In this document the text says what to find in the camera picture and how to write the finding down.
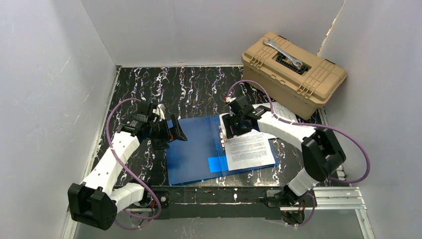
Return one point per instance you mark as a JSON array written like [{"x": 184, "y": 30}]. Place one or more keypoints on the blue plastic folder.
[{"x": 202, "y": 157}]

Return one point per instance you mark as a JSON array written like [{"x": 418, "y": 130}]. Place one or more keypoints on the aluminium frame rail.
[{"x": 340, "y": 213}]

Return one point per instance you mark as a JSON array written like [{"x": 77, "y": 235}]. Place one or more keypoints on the silver open-end wrench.
[{"x": 294, "y": 61}]

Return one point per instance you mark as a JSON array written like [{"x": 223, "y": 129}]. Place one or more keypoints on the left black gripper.
[{"x": 166, "y": 131}]

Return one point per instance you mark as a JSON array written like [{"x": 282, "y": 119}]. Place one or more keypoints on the white printed paper files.
[{"x": 280, "y": 111}]

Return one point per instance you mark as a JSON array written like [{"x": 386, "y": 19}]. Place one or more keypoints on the white printed paper sheet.
[{"x": 250, "y": 150}]

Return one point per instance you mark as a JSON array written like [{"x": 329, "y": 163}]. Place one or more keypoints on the tan plastic toolbox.
[{"x": 301, "y": 90}]

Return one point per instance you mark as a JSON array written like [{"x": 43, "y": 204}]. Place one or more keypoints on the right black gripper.
[{"x": 238, "y": 119}]

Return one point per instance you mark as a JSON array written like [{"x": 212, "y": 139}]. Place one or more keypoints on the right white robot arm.
[{"x": 322, "y": 153}]

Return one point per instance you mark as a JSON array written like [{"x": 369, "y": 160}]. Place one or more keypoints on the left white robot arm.
[{"x": 112, "y": 187}]

